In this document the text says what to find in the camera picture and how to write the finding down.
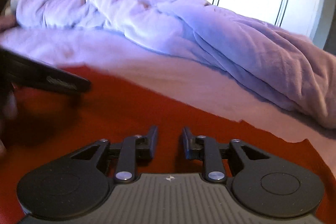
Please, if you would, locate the red knit sweater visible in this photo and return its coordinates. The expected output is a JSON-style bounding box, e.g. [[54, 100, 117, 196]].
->
[[1, 67, 335, 223]]

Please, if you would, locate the lilac crumpled duvet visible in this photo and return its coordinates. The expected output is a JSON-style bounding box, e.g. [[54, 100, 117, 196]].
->
[[9, 0, 335, 128]]

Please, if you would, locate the pink bed sheet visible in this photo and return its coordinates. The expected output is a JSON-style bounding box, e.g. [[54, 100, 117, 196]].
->
[[1, 27, 335, 166]]

